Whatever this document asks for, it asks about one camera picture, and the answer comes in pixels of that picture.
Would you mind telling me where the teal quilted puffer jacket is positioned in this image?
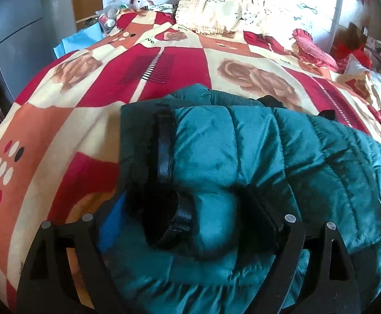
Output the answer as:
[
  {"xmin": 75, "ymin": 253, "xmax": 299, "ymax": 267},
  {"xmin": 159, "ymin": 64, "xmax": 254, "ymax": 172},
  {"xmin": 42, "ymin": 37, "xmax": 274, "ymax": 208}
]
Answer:
[{"xmin": 99, "ymin": 85, "xmax": 381, "ymax": 313}]

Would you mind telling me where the red cream floral blanket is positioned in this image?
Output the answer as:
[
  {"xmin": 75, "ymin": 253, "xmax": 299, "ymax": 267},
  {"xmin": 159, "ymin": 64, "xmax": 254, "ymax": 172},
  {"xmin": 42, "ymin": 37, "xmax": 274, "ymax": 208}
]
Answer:
[{"xmin": 0, "ymin": 10, "xmax": 381, "ymax": 310}]

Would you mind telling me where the white pillow by bedside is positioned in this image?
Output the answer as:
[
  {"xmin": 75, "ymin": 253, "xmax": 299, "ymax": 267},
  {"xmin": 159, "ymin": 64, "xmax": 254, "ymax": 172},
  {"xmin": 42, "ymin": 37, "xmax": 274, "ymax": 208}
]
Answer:
[{"xmin": 344, "ymin": 54, "xmax": 381, "ymax": 111}]

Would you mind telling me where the red bag by bed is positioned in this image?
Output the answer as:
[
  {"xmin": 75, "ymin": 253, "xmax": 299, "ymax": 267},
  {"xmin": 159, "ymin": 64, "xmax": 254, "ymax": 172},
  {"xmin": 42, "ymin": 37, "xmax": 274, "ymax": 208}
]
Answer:
[{"xmin": 330, "ymin": 42, "xmax": 373, "ymax": 71}]

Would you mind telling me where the pink ruffled heart pillow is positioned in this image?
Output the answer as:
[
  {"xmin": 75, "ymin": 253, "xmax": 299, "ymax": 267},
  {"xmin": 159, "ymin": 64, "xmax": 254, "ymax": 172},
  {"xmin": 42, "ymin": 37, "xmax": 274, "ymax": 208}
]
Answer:
[{"xmin": 292, "ymin": 29, "xmax": 339, "ymax": 72}]

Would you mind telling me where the grey refrigerator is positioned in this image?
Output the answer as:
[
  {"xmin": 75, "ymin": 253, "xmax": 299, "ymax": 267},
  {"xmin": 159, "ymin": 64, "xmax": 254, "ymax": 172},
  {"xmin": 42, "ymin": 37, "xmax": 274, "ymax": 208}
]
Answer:
[{"xmin": 0, "ymin": 0, "xmax": 76, "ymax": 104}]

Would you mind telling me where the white plush toy red hat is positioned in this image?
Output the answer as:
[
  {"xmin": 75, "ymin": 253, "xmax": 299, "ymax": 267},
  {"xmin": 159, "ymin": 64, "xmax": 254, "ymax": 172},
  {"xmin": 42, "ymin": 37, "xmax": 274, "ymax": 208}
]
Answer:
[{"xmin": 130, "ymin": 0, "xmax": 154, "ymax": 9}]

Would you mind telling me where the cream fringed pillow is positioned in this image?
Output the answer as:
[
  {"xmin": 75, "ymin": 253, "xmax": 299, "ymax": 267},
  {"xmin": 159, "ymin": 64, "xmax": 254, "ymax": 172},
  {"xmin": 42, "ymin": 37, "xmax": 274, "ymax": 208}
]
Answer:
[{"xmin": 175, "ymin": 0, "xmax": 273, "ymax": 35}]

